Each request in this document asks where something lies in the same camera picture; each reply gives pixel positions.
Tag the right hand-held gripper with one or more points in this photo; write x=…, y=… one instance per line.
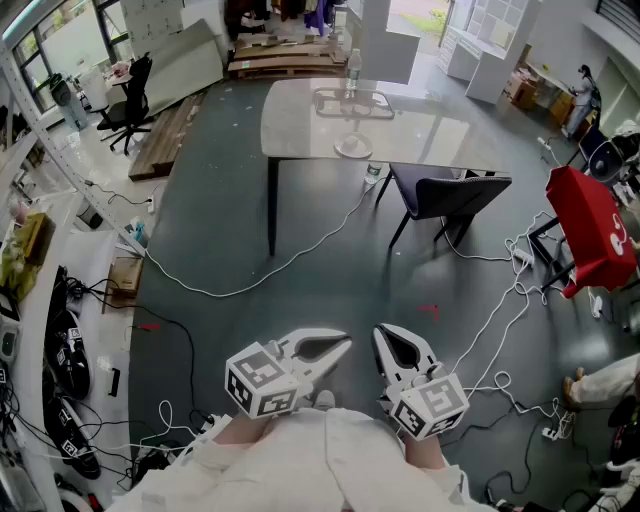
x=430, y=405

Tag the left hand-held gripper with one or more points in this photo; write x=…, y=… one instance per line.
x=260, y=380

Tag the white round plate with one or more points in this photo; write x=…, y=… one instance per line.
x=362, y=149

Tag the pale cream block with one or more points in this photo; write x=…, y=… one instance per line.
x=351, y=141

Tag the person's left forearm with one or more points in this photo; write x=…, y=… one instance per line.
x=240, y=430

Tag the person's right forearm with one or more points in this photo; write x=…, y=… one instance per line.
x=425, y=450

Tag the person's grey shoe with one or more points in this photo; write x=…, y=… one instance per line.
x=325, y=399

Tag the person's white coat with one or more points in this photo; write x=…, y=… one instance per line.
x=300, y=465

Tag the dark blue dining chair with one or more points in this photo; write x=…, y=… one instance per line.
x=450, y=195

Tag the white power strip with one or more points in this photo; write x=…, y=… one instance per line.
x=550, y=433

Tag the small plastic bottle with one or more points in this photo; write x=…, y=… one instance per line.
x=373, y=172

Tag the brown cardboard box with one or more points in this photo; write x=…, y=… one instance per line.
x=125, y=280

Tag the teal tissue pack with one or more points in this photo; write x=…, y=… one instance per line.
x=141, y=234

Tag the grey marble dining table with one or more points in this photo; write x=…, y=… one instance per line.
x=300, y=130

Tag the brown wooden pallet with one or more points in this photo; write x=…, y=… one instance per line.
x=160, y=145

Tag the clear plastic water bottle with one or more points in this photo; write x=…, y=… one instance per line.
x=353, y=75

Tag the stack of flat cardboard pallets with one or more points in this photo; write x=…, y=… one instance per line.
x=285, y=57

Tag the white metal shelf rack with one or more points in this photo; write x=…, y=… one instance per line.
x=75, y=181

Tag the white square column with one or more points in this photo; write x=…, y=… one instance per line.
x=385, y=45

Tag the white cabinet unit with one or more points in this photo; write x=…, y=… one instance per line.
x=480, y=50

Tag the large leaning white board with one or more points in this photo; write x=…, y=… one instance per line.
x=185, y=70

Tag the black office chair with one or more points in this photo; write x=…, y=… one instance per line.
x=135, y=100

